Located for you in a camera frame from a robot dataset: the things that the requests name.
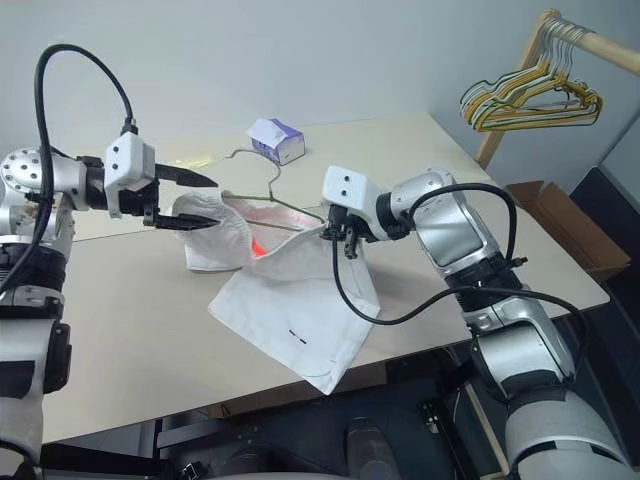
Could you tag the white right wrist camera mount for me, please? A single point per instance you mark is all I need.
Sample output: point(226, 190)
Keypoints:
point(347, 189)

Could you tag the brown cardboard box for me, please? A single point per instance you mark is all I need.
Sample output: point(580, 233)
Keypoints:
point(575, 235)

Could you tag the purple tissue box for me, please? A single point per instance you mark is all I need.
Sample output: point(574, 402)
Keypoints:
point(287, 145)

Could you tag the bunch of hangers on rack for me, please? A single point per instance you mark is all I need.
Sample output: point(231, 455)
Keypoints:
point(505, 79)

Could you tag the white cloth garment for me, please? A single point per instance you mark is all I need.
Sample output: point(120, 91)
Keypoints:
point(300, 300)

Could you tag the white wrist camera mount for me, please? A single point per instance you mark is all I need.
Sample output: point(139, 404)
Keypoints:
point(127, 160)
point(347, 189)

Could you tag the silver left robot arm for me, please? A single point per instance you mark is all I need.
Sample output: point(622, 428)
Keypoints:
point(30, 320)

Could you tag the white tissue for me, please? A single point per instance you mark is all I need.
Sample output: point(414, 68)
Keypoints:
point(262, 129)

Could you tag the yellowish clear plastic strip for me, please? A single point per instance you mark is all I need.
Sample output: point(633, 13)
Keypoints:
point(195, 160)

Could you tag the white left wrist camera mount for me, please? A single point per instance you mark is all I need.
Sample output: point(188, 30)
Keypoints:
point(127, 160)

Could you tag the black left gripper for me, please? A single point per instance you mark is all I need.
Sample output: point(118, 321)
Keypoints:
point(131, 201)

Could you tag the wooden clothes rack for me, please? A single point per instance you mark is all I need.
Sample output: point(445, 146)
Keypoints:
point(510, 95)

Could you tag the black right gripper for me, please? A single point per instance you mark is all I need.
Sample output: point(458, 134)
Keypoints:
point(357, 225)

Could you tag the dark rounded shape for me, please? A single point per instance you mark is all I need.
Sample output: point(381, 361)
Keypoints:
point(367, 442)

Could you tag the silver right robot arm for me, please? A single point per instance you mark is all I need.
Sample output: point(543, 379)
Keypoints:
point(525, 360)

